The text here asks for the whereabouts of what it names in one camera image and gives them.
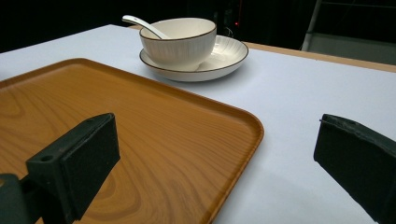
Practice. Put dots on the white ribbed plate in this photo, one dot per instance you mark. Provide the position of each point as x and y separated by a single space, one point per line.
227 56

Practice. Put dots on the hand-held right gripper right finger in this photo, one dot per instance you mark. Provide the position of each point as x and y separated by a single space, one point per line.
358 158

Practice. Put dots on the metal stand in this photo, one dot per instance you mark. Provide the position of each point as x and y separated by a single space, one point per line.
348 40

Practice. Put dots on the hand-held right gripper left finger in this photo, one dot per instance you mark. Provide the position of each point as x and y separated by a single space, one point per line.
74 168

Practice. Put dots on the white ceramic spoon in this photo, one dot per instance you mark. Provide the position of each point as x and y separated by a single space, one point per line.
146 26

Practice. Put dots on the white ribbed bowl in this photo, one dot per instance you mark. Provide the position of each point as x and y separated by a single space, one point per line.
180 46

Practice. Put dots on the wooden tray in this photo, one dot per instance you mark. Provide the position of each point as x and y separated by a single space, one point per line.
162 137

